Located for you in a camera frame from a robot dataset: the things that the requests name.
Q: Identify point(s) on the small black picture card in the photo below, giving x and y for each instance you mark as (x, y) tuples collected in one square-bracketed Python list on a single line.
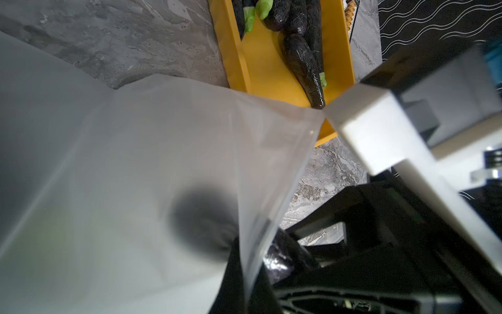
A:
[(351, 10)]

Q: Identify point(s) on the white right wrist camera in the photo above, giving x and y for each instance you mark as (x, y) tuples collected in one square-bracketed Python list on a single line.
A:
[(373, 124)]

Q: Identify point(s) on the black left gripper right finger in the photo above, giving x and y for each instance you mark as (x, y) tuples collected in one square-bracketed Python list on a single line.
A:
[(262, 299)]

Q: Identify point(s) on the clear zip-top bag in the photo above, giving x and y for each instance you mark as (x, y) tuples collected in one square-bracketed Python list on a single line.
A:
[(129, 200)]

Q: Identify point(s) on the pile of toy eggplants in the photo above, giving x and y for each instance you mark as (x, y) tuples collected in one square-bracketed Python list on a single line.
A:
[(301, 25)]

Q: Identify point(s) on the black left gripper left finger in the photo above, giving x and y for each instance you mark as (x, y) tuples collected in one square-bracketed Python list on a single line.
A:
[(230, 297)]

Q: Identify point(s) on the yellow plastic bin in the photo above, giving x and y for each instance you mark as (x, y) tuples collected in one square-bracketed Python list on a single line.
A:
[(254, 63)]

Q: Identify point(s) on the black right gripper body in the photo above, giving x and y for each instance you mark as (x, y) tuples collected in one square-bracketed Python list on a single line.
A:
[(397, 256)]

